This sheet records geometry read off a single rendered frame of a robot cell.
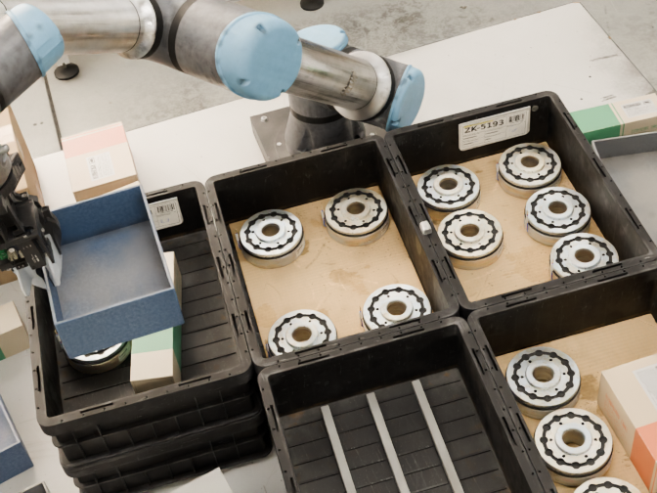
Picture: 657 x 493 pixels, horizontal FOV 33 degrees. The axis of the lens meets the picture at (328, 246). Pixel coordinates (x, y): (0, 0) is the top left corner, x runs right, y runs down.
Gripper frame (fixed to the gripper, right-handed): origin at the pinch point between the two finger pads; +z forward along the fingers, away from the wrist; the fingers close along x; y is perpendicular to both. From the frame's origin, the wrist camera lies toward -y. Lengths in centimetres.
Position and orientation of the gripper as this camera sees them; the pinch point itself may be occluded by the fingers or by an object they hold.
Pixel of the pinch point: (47, 275)
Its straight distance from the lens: 144.5
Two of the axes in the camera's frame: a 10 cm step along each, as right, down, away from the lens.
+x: 9.4, -3.4, 0.5
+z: 1.9, 6.4, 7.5
